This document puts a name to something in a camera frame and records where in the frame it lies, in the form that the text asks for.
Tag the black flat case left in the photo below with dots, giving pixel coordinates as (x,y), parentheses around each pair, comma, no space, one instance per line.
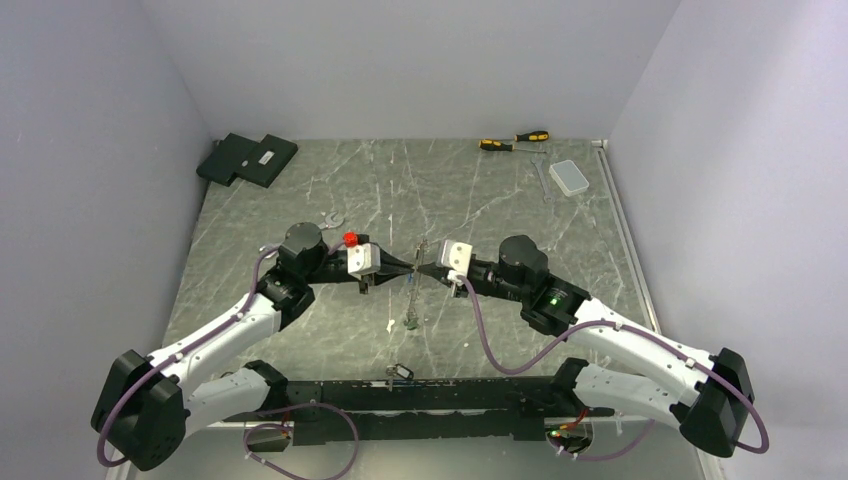
(221,166)

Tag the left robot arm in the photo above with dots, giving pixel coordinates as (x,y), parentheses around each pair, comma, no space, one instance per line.
(150,403)

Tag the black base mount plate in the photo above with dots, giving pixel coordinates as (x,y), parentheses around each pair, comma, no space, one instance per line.
(518,408)

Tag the silver wrench near right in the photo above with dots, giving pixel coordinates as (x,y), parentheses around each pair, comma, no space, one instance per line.
(538,164)

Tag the silver wrench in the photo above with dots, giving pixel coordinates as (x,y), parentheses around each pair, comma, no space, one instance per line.
(331,220)
(538,164)

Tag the clear plastic box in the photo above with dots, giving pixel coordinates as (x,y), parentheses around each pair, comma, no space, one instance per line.
(569,178)

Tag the orange black screwdriver upper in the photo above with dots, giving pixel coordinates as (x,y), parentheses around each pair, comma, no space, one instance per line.
(531,137)

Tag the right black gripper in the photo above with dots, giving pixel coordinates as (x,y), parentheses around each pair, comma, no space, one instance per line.
(431,269)

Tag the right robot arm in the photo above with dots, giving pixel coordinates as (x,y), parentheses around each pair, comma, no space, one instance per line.
(708,397)

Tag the orange black screwdriver lower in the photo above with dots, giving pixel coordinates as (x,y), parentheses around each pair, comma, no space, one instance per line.
(499,146)

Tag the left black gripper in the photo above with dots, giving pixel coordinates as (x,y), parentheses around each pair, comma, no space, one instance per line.
(389,268)

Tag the black tag key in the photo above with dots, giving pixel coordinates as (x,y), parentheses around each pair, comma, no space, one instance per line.
(398,373)

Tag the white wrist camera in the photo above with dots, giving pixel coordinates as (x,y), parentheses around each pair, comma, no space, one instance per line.
(455,257)
(358,253)

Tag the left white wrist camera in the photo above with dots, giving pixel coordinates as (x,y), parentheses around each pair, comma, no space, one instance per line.
(358,253)

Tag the black flat case right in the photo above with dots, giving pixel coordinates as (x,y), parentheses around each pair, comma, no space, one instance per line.
(266,160)

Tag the silver wrench near left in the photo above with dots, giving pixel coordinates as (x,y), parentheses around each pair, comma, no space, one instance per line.
(331,220)

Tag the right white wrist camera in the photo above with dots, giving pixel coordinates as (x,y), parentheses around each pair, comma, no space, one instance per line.
(455,257)

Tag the orange black screwdriver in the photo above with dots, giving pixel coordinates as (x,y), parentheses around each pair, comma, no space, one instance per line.
(531,137)
(499,146)

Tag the black flat case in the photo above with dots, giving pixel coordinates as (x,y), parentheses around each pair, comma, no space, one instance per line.
(221,166)
(266,160)

